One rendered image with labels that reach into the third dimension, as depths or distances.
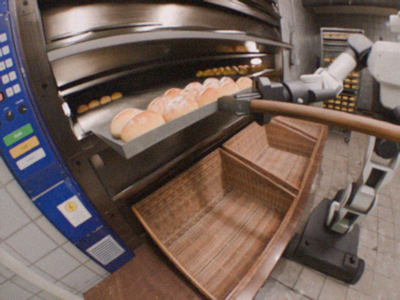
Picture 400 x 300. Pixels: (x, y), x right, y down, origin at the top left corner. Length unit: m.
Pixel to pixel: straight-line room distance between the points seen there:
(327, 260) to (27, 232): 1.55
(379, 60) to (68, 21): 1.06
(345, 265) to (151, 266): 1.18
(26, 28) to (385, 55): 1.15
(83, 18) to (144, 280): 1.00
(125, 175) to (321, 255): 1.27
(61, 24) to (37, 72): 0.15
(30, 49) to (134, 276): 0.92
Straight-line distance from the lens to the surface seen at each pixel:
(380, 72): 0.82
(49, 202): 0.61
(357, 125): 0.34
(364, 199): 1.06
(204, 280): 0.74
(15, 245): 0.78
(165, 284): 0.78
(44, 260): 0.82
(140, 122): 0.30
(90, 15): 0.63
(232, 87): 0.51
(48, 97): 0.56
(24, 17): 0.63
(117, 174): 0.63
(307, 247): 1.28
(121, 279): 0.88
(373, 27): 5.46
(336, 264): 1.34
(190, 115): 0.35
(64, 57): 0.42
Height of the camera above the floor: 1.30
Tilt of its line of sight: 30 degrees down
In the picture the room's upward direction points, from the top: 10 degrees counter-clockwise
